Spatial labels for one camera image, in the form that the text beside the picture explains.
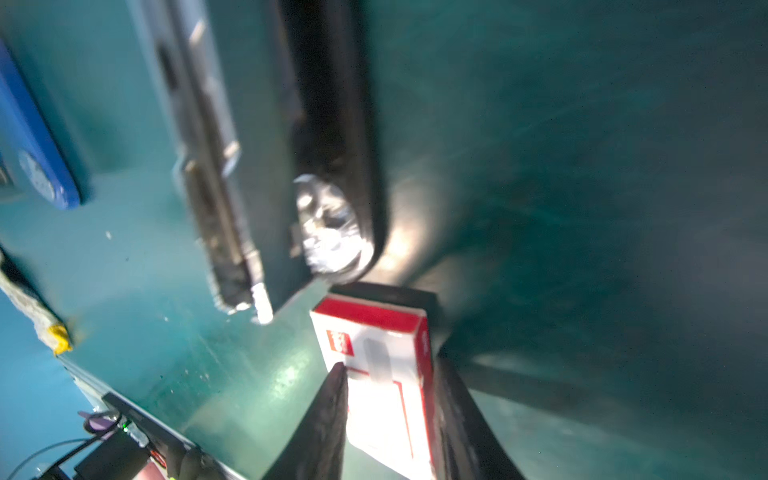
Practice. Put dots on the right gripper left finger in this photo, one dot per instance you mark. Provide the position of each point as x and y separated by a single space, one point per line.
316 449

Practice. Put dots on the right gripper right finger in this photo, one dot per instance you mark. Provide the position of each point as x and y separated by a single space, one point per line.
466 447

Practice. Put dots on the white cotton glove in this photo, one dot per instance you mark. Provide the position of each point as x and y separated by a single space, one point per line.
50 330

